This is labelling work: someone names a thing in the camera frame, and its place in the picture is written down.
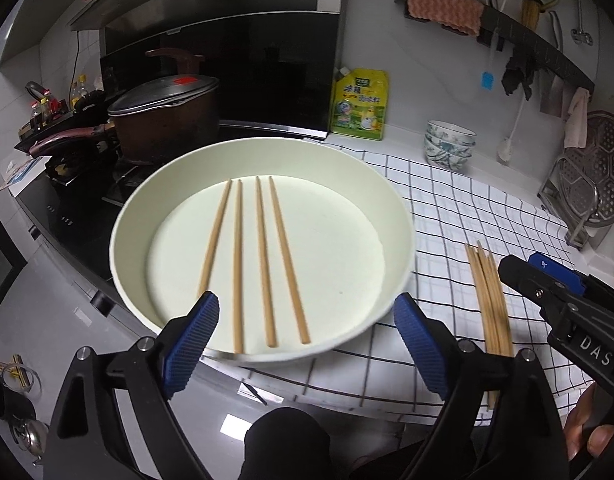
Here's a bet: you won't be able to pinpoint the pink hanging towel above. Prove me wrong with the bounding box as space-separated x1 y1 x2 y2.
564 87 590 148

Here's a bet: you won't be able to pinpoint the pink orange hanging cloth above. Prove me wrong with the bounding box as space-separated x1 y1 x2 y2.
407 0 485 37

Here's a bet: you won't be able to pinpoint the black checked white cloth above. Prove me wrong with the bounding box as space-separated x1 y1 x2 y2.
236 140 596 428

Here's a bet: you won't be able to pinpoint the blue wall hook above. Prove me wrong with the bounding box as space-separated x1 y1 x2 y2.
480 70 494 91

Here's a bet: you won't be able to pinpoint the wooden chopstick pile on cloth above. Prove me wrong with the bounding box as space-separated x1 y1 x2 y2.
464 239 515 411

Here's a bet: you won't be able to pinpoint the person's right hand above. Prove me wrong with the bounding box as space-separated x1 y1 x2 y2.
563 384 614 460

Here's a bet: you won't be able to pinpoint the condiment bottles group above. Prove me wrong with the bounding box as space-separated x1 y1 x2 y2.
25 74 104 122

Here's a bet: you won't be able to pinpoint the metal steamer rack stand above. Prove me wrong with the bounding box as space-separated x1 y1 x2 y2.
538 110 614 250

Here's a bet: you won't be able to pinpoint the large cream round bowl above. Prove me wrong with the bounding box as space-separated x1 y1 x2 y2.
109 138 414 365

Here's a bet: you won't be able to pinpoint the dark frying pan red handle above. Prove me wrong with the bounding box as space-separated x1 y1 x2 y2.
14 90 115 158

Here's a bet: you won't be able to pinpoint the dark red cooking pot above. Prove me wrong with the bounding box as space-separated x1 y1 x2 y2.
109 48 219 165

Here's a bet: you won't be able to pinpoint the black wall rail shelf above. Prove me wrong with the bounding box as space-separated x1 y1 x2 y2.
393 0 597 96

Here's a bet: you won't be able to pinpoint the stacked blue patterned bowls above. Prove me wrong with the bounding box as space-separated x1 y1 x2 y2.
424 120 476 171

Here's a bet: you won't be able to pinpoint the yellow green detergent refill pouch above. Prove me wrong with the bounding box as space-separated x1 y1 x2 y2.
330 68 389 141

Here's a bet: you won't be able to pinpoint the grey metal pot lid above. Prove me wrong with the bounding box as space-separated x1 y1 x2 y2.
108 74 218 117

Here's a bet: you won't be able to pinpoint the keys on counter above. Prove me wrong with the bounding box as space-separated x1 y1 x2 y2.
0 354 49 468

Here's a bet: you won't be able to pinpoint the black hanging cloth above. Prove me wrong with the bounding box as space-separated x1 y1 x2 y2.
501 44 539 101

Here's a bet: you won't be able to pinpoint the white hanging ladle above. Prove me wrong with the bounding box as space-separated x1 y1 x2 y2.
497 96 526 165

